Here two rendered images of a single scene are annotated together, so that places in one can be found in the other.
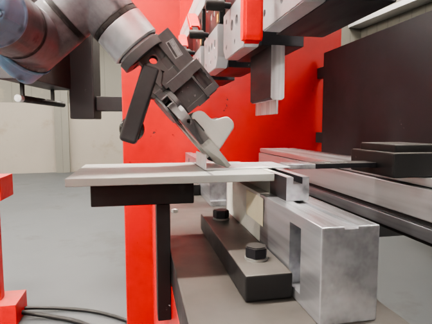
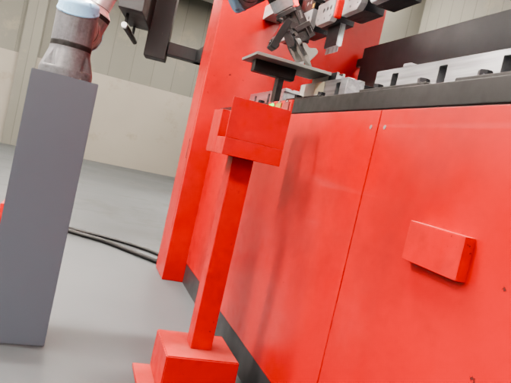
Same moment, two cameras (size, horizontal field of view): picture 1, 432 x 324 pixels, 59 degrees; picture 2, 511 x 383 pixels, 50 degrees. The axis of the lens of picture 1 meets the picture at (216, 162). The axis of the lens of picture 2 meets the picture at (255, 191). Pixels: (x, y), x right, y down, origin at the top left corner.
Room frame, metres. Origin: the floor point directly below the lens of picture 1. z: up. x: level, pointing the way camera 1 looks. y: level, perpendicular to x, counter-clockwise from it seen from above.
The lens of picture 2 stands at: (-1.31, 0.29, 0.66)
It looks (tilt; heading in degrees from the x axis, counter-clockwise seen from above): 3 degrees down; 354
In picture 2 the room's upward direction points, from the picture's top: 13 degrees clockwise
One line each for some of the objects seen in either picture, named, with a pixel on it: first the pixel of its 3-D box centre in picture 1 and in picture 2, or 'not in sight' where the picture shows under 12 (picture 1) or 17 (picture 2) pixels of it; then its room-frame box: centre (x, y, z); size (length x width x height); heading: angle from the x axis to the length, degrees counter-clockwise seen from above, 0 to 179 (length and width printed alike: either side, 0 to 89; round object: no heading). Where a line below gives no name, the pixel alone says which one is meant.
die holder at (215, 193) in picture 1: (205, 173); (270, 103); (1.13, 0.03, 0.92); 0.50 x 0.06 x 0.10; 11
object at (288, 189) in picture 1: (270, 178); (327, 80); (0.57, -0.08, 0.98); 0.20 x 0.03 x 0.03; 11
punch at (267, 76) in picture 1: (265, 83); (334, 39); (0.59, -0.08, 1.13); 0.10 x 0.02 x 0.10; 11
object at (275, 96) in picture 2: (144, 247); (268, 96); (0.55, 0.11, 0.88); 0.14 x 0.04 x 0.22; 101
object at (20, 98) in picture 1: (42, 96); (130, 29); (1.75, 0.79, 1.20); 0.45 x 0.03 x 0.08; 0
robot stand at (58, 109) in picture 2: not in sight; (38, 207); (0.37, 0.72, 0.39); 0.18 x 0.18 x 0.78; 16
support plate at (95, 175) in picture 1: (170, 171); (285, 66); (0.56, 0.07, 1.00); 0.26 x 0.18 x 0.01; 101
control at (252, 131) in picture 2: not in sight; (247, 126); (0.22, 0.17, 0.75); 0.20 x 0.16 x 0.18; 11
